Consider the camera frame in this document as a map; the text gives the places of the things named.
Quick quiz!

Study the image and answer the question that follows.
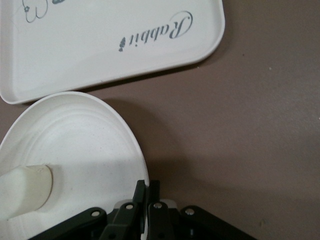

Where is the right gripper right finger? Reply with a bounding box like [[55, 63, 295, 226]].
[[146, 179, 259, 240]]

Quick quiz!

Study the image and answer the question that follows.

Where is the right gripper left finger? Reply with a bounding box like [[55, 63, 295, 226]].
[[27, 179, 147, 240]]

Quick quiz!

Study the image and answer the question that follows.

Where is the cream round plate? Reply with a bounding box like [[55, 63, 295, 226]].
[[0, 90, 151, 240]]

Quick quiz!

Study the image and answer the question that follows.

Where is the white steamed bun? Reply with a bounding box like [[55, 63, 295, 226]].
[[0, 163, 54, 221]]

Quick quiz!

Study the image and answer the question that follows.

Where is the brown table cover sheet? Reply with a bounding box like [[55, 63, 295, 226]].
[[0, 0, 320, 240]]

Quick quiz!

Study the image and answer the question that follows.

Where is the cream rabbit print tray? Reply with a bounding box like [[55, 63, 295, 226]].
[[0, 0, 226, 106]]

